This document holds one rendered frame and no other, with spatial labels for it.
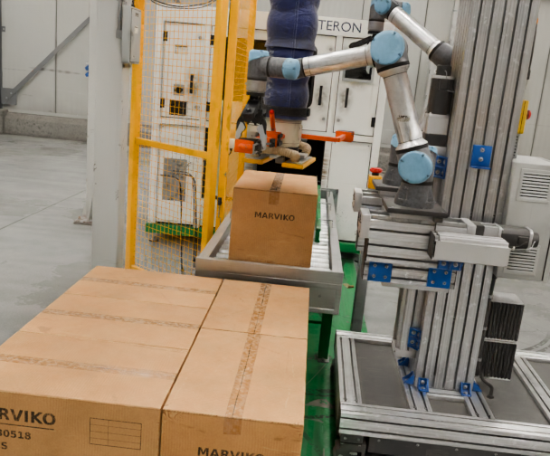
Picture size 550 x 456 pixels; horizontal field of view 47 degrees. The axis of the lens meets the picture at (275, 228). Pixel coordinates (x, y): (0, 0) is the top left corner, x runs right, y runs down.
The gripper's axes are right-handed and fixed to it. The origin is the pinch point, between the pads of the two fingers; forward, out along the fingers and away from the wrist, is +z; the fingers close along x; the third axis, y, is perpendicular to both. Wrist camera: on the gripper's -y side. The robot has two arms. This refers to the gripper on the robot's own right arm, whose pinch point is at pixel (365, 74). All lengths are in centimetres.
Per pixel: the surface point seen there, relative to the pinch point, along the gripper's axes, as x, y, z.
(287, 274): -32, -28, 95
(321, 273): -32, -12, 92
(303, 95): -21.5, -28.4, 12.2
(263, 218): -24, -42, 71
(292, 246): -24, -27, 83
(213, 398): -150, -43, 98
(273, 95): -25, -42, 13
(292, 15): -26.6, -36.3, -21.4
